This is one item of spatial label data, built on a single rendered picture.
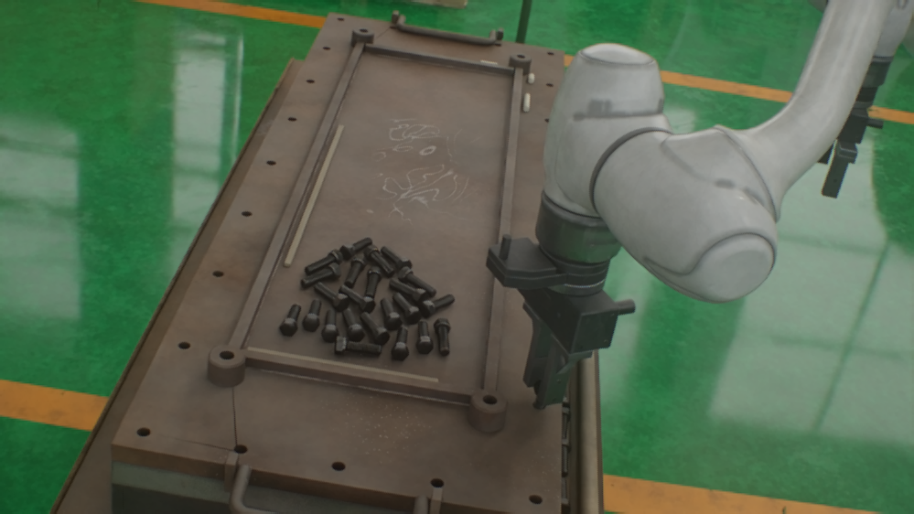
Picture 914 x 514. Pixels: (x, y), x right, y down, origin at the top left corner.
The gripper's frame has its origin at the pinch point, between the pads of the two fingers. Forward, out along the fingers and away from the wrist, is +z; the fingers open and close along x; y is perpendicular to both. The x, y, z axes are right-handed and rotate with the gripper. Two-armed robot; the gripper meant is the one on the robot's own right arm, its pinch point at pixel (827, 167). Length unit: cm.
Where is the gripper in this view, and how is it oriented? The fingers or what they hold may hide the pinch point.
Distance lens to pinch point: 217.1
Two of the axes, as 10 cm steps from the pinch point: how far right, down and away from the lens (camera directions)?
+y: 9.8, 2.0, -0.7
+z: -1.4, 8.5, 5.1
